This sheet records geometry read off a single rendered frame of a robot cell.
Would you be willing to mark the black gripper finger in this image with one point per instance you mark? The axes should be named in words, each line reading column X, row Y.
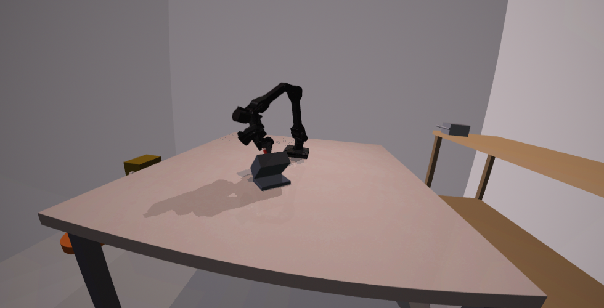
column 257, row 139
column 268, row 146

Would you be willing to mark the grey sloped panel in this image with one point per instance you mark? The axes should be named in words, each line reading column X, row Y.
column 267, row 170

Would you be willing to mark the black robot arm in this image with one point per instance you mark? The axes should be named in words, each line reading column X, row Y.
column 260, row 104

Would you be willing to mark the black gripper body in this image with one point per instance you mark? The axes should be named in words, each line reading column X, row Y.
column 257, row 126

